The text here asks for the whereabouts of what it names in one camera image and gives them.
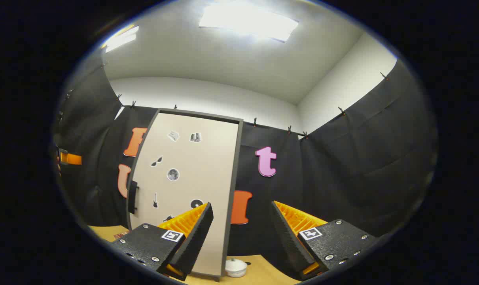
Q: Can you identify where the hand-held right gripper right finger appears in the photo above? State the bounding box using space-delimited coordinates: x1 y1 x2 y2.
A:
270 201 380 281

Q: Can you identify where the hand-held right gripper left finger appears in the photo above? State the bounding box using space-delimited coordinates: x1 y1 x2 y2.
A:
110 202 214 281

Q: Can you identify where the black cabinet door handle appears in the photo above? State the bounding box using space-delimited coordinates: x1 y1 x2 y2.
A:
128 180 140 215

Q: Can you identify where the beige cabinet door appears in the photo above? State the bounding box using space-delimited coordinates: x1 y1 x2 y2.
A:
128 112 240 277

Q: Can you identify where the grey cabinet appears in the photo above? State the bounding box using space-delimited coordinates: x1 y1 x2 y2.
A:
125 107 244 283

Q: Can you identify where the black backdrop cloth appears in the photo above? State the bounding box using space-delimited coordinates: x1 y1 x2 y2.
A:
51 59 438 277

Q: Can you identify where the small ceiling light panel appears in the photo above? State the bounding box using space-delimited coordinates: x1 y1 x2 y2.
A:
104 25 140 53

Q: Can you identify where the large ceiling light panel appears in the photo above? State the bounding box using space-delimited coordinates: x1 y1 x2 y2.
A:
199 2 299 43

